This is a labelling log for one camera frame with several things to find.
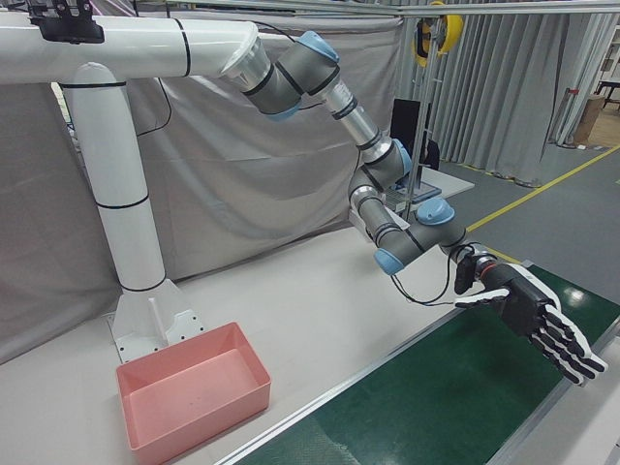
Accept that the yellow hard hat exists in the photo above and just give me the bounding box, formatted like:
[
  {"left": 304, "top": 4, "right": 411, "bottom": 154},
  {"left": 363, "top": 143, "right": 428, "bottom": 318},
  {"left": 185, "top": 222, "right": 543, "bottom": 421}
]
[{"left": 411, "top": 17, "right": 432, "bottom": 68}]

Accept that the grey laptop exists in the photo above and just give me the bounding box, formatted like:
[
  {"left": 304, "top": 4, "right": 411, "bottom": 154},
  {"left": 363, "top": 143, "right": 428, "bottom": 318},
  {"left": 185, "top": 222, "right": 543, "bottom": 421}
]
[{"left": 385, "top": 186, "right": 442, "bottom": 212}]

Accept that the pink plastic basket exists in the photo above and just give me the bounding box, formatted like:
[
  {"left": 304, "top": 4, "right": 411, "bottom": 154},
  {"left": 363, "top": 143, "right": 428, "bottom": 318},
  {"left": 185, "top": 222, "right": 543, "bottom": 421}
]
[{"left": 115, "top": 322, "right": 273, "bottom": 465}]

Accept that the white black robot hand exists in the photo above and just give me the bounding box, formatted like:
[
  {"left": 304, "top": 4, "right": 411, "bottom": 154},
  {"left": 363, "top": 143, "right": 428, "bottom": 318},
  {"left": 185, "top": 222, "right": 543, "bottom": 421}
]
[{"left": 453, "top": 259, "right": 609, "bottom": 388}]

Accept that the black monitor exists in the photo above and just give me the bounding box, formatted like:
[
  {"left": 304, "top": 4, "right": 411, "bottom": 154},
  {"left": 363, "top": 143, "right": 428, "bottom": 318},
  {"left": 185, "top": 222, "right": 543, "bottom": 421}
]
[{"left": 389, "top": 98, "right": 422, "bottom": 156}]

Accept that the long grey backdrop curtain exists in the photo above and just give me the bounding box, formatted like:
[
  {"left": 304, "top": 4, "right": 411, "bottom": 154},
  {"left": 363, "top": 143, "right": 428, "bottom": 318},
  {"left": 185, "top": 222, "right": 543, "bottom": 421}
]
[{"left": 0, "top": 0, "right": 406, "bottom": 364}]

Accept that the white T-shaped robot pedestal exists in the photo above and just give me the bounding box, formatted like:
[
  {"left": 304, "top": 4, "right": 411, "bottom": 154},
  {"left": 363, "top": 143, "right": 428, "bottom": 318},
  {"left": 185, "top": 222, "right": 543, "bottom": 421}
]
[{"left": 0, "top": 14, "right": 261, "bottom": 364}]

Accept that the black office chair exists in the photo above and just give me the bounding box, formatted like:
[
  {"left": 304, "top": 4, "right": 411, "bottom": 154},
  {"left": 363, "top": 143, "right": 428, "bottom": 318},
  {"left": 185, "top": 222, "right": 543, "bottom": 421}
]
[{"left": 419, "top": 139, "right": 441, "bottom": 171}]

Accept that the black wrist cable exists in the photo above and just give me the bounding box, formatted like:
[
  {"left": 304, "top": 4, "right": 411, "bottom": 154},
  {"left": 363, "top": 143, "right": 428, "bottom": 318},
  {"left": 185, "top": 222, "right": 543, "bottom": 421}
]
[{"left": 389, "top": 244, "right": 474, "bottom": 306}]

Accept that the white desk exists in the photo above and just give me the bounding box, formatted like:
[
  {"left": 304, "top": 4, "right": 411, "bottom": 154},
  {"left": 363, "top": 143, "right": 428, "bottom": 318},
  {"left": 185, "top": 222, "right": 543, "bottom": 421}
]
[{"left": 385, "top": 163, "right": 476, "bottom": 214}]

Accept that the brown cardboard box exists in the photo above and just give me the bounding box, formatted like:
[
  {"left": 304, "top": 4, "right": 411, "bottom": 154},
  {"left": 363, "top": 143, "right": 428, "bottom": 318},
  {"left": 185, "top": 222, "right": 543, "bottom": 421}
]
[{"left": 574, "top": 94, "right": 607, "bottom": 146}]

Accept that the yellow hose reel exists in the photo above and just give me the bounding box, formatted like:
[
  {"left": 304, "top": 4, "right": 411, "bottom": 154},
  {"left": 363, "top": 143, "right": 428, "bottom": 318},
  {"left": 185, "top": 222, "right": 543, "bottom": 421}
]
[{"left": 434, "top": 13, "right": 465, "bottom": 58}]

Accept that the grey pleated room curtain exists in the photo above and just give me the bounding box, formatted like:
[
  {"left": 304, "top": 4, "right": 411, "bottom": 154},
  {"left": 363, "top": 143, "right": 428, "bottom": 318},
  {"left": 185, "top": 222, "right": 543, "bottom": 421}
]
[{"left": 401, "top": 12, "right": 602, "bottom": 188}]

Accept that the green conveyor belt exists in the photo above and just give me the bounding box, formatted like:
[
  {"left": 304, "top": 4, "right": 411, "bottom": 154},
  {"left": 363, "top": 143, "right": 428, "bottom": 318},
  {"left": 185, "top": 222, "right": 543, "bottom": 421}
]
[{"left": 207, "top": 263, "right": 620, "bottom": 465}]

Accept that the black pedestal-mounted camera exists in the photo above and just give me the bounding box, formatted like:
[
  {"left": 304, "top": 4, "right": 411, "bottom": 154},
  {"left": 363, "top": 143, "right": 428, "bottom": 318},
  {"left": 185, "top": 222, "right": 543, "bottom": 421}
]
[{"left": 27, "top": 0, "right": 106, "bottom": 45}]

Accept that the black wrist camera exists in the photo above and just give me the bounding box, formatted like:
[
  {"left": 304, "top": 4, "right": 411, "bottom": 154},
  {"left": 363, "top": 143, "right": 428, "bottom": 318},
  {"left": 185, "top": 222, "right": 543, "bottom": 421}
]
[{"left": 453, "top": 254, "right": 479, "bottom": 295}]

